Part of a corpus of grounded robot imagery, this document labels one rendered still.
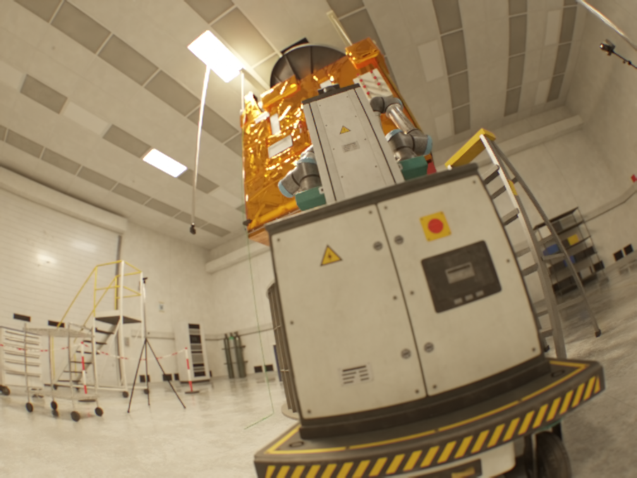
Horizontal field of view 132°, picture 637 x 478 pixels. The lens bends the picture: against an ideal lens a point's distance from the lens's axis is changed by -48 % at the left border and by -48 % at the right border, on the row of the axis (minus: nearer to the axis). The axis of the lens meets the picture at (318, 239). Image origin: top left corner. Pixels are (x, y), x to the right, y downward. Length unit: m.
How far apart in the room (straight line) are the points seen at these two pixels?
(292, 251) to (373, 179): 0.64
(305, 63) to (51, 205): 7.47
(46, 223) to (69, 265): 1.36
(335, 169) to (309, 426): 1.00
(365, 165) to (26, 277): 8.02
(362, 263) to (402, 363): 0.23
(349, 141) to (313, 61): 2.94
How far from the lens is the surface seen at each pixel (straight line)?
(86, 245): 8.97
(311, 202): 1.34
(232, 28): 5.11
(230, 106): 6.01
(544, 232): 7.72
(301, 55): 4.26
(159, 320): 9.60
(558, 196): 8.86
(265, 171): 3.05
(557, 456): 0.68
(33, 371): 4.96
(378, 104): 1.80
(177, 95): 5.89
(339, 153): 1.30
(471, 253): 0.62
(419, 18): 5.81
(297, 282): 0.63
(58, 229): 8.86
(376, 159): 1.24
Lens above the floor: 0.51
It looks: 23 degrees up
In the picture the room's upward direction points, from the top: 12 degrees counter-clockwise
